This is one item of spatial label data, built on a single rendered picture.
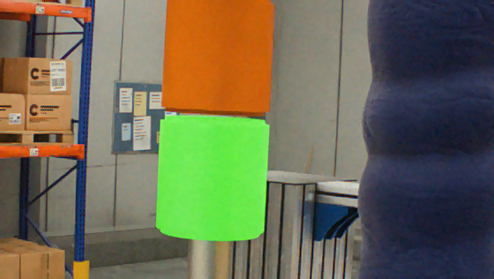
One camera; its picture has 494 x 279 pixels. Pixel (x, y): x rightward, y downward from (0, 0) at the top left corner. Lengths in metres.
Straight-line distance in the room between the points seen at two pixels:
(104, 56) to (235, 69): 11.62
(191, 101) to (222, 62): 0.02
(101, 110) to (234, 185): 11.61
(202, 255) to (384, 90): 0.92
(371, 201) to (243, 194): 0.94
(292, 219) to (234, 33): 1.78
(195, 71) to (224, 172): 0.05
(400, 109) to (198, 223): 0.91
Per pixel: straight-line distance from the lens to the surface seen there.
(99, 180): 12.11
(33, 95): 9.76
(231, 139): 0.43
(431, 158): 1.32
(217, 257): 0.45
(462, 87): 1.32
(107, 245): 12.12
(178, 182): 0.44
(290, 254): 2.21
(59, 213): 11.75
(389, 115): 1.33
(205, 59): 0.43
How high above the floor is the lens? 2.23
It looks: 3 degrees down
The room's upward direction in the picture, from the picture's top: 3 degrees clockwise
